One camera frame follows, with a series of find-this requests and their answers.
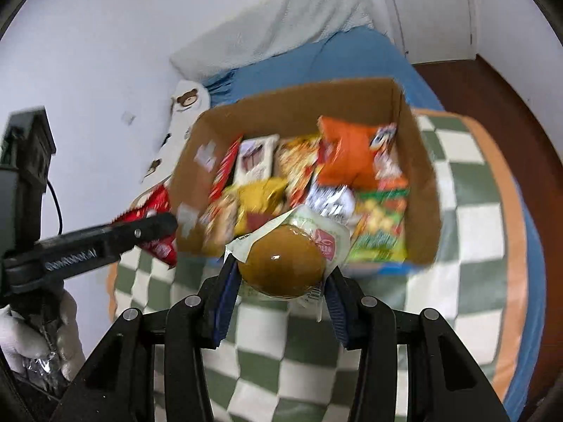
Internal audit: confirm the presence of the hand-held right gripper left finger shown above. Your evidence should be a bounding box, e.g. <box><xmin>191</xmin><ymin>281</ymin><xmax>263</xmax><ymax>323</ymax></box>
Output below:
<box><xmin>50</xmin><ymin>255</ymin><xmax>242</xmax><ymax>422</ymax></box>

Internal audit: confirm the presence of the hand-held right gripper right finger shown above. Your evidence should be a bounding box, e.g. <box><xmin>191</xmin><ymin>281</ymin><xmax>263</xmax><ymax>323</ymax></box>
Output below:
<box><xmin>323</xmin><ymin>268</ymin><xmax>513</xmax><ymax>422</ymax></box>

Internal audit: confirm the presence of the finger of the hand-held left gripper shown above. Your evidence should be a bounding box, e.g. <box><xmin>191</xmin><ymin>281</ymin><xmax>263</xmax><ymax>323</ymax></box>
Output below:
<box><xmin>99</xmin><ymin>212</ymin><xmax>179</xmax><ymax>256</ymax></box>

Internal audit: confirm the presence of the red snack packet dark print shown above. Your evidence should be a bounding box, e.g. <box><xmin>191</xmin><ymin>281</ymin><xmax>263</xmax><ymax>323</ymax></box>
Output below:
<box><xmin>112</xmin><ymin>184</ymin><xmax>179</xmax><ymax>269</ymax></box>

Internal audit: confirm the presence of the bun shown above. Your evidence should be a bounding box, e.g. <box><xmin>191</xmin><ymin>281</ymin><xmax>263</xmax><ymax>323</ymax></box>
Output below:
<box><xmin>224</xmin><ymin>204</ymin><xmax>353</xmax><ymax>321</ymax></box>

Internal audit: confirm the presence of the orange panda snack packet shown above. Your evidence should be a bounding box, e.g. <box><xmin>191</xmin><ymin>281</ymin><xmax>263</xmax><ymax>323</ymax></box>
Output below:
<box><xmin>317</xmin><ymin>115</ymin><xmax>410</xmax><ymax>192</ymax></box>

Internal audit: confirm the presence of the flower print cardboard box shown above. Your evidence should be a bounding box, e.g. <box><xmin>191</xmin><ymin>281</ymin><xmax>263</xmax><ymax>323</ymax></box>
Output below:
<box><xmin>169</xmin><ymin>78</ymin><xmax>443</xmax><ymax>275</ymax></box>

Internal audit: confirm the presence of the person's left hand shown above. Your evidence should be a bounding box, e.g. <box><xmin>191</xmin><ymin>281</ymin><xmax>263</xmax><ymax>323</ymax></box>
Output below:
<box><xmin>0</xmin><ymin>290</ymin><xmax>86</xmax><ymax>383</ymax></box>

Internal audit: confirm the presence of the beige red snack packet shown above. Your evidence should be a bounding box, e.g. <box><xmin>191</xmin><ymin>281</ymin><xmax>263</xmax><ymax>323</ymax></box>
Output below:
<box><xmin>200</xmin><ymin>193</ymin><xmax>240</xmax><ymax>256</ymax></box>

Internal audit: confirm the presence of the green white checkered mat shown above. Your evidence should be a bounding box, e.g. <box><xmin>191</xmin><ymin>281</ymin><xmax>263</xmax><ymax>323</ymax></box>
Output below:
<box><xmin>106</xmin><ymin>108</ymin><xmax>529</xmax><ymax>422</ymax></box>

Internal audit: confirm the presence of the green yellow snack packet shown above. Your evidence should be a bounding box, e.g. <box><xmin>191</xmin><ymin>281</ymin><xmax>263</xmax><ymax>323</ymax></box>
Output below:
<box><xmin>343</xmin><ymin>187</ymin><xmax>410</xmax><ymax>264</ymax></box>

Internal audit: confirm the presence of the white bear print cloth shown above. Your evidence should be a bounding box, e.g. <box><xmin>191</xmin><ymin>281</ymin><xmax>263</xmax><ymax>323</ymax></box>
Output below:
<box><xmin>141</xmin><ymin>79</ymin><xmax>212</xmax><ymax>185</ymax></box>

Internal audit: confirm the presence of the yellow red printed snack packet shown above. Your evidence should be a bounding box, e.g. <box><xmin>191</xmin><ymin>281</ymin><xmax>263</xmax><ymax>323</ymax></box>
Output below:
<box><xmin>275</xmin><ymin>134</ymin><xmax>322</xmax><ymax>207</ymax></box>

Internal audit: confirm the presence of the grey white blanket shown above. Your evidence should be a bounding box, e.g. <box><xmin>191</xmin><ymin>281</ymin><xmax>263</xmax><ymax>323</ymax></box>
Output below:
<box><xmin>169</xmin><ymin>0</ymin><xmax>374</xmax><ymax>84</ymax></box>

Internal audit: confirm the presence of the blue bed sheet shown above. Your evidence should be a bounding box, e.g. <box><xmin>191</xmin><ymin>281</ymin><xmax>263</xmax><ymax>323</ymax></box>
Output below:
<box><xmin>202</xmin><ymin>24</ymin><xmax>555</xmax><ymax>422</ymax></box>

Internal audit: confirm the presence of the white door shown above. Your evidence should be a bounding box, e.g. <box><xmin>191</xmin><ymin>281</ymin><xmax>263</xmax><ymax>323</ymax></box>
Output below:
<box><xmin>387</xmin><ymin>0</ymin><xmax>478</xmax><ymax>64</ymax></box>

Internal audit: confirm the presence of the black cable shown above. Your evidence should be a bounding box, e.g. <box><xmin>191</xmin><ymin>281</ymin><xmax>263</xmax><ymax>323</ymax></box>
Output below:
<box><xmin>46</xmin><ymin>180</ymin><xmax>64</xmax><ymax>234</ymax></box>

